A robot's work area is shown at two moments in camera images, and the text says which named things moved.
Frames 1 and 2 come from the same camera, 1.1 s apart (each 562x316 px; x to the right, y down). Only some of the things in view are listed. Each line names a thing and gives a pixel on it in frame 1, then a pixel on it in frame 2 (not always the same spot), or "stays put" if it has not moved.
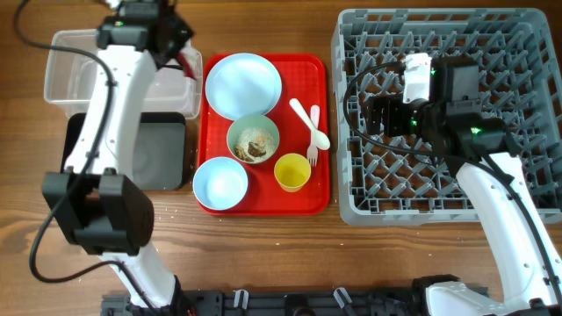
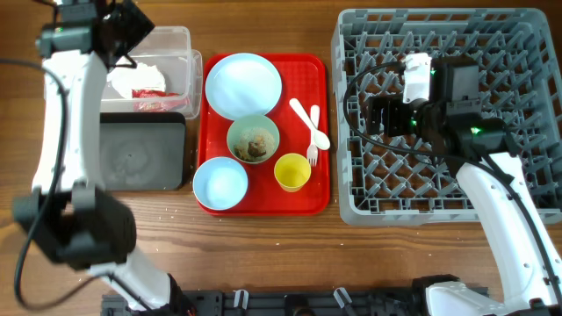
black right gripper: x=393 y=106 stays put
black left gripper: x=184 y=30 → x=139 y=25
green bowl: x=253 y=139 stays put
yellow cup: x=291 y=170 stays put
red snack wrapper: x=187 y=66 → x=154 y=101
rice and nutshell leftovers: x=255 y=145 stays put
